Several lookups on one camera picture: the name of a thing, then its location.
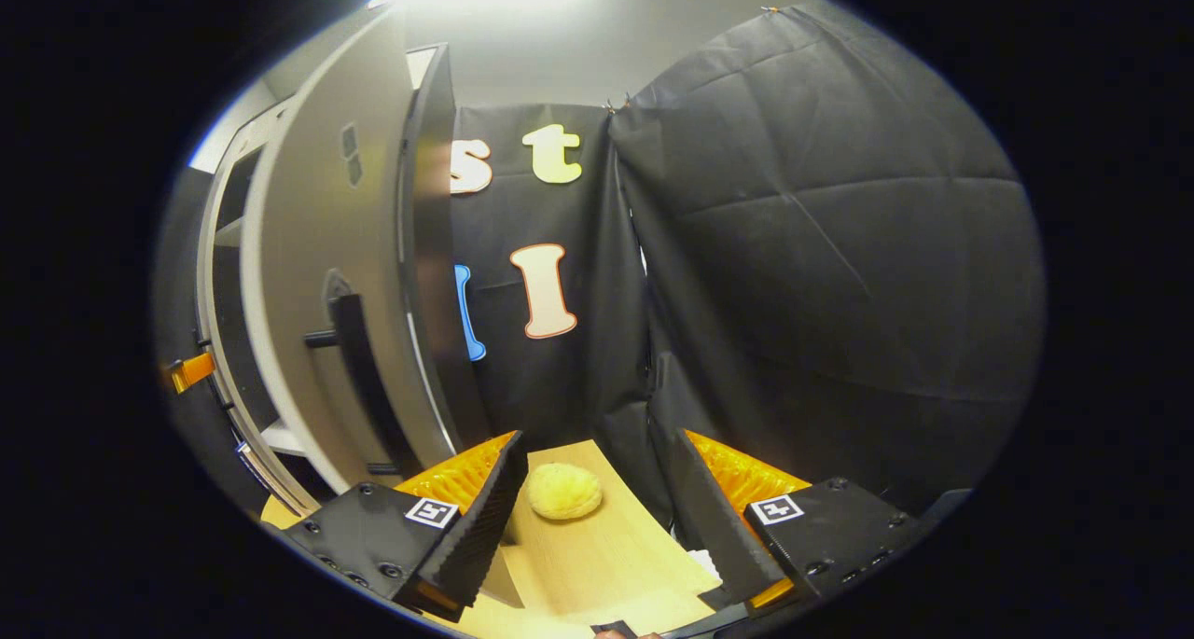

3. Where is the grey double-door shoe cabinet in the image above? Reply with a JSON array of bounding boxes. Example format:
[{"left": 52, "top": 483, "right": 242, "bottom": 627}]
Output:
[{"left": 191, "top": 42, "right": 493, "bottom": 519}]

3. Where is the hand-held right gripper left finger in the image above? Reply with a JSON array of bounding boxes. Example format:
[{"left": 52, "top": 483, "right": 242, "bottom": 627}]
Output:
[{"left": 280, "top": 431, "right": 529, "bottom": 623}]

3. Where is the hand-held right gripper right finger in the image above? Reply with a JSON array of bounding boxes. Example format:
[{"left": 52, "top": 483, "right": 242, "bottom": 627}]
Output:
[{"left": 672, "top": 429, "right": 934, "bottom": 612}]

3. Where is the grey cabinet door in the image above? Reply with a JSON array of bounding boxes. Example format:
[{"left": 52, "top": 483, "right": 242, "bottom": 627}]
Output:
[{"left": 240, "top": 7, "right": 467, "bottom": 496}]

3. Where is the yellow round sponge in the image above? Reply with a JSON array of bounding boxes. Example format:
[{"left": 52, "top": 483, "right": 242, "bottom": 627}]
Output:
[{"left": 527, "top": 463, "right": 604, "bottom": 521}]

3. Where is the black backdrop cloth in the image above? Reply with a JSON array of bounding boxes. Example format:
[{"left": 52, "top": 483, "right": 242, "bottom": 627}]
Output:
[
  {"left": 608, "top": 5, "right": 1048, "bottom": 530},
  {"left": 451, "top": 103, "right": 674, "bottom": 530}
]

